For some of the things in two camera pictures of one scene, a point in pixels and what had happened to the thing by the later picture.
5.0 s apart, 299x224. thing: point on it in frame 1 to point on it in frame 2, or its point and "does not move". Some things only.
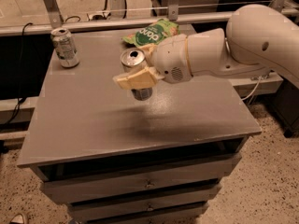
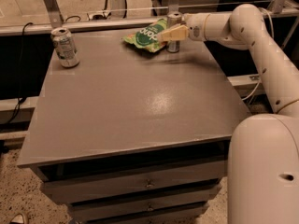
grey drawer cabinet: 123,161 does not move
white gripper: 169,60 to 195,27
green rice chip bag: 163,28 does not move
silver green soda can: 65,48 does not move
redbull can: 135,60 to 173,21
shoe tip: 18,218 does not move
